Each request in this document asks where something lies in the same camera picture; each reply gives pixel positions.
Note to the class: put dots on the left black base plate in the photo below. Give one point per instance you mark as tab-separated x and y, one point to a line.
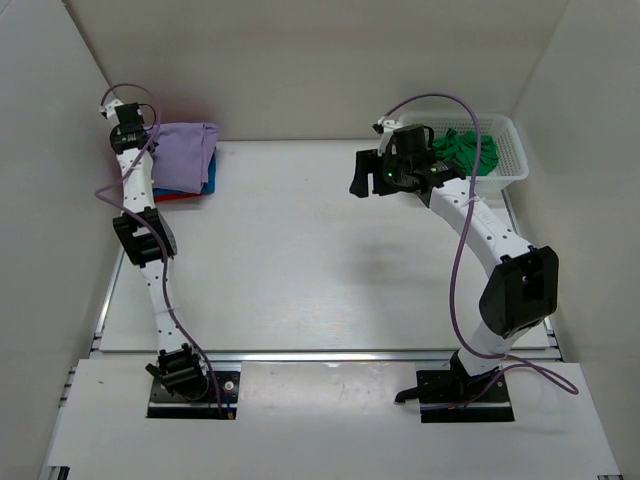
165	405

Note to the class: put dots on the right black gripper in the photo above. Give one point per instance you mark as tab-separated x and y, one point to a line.
369	162

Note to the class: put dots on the green t shirt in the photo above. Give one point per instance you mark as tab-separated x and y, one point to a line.
461	150

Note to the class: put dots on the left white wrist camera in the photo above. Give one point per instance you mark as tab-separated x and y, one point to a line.
109	109

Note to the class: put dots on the purple t shirt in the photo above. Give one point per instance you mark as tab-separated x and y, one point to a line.
182	155

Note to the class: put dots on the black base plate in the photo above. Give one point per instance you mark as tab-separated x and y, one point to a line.
165	405
493	407

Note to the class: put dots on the white plastic basket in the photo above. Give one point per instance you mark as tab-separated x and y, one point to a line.
512	164

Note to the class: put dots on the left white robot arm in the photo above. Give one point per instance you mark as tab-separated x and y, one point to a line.
150	246

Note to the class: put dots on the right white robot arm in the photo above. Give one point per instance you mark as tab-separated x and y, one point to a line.
522	280

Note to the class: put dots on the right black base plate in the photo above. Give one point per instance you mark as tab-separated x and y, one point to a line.
493	407

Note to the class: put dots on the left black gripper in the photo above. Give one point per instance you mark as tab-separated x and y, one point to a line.
116	133

